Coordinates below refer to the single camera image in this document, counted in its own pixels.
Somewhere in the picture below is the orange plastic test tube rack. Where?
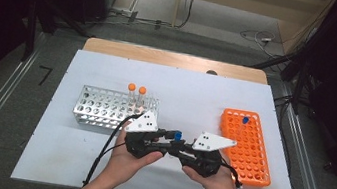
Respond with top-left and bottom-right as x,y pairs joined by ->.
211,107 -> 282,189

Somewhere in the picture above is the person's left hand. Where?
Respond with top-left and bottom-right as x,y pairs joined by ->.
97,125 -> 169,189

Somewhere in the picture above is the light wooden platform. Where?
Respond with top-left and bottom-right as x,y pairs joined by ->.
171,0 -> 336,62

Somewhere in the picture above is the black hanging cable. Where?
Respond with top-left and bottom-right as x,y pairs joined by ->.
172,0 -> 199,32

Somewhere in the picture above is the blue-capped test tube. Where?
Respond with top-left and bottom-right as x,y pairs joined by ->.
239,115 -> 251,135
173,130 -> 184,143

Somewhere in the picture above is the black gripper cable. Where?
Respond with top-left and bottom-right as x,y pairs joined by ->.
81,106 -> 144,189
216,161 -> 246,189

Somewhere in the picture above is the white table board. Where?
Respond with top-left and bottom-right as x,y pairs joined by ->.
10,42 -> 317,189

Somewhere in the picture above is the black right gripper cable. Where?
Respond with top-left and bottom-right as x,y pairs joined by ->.
216,161 -> 246,189

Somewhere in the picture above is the power strip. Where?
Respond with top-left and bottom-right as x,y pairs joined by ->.
110,6 -> 139,23

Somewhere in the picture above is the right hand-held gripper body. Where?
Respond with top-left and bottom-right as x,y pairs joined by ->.
180,129 -> 239,182

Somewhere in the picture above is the black stand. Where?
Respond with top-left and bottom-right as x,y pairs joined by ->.
245,46 -> 318,116
19,0 -> 92,71

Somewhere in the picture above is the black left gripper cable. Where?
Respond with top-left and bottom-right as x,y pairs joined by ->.
81,106 -> 144,189

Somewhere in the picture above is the metal test tube rack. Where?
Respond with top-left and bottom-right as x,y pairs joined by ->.
70,83 -> 161,137

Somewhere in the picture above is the person's right hand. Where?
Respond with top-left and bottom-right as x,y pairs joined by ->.
178,146 -> 246,189

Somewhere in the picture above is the white floor cable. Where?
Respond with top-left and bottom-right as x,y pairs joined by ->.
238,28 -> 282,58

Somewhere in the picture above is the orange-capped test tube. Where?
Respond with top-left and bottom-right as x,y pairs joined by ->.
135,85 -> 148,110
124,81 -> 138,107

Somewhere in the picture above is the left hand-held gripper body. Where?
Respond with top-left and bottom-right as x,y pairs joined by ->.
120,107 -> 172,163

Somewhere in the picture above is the wooden table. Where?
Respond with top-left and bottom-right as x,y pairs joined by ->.
81,36 -> 271,86

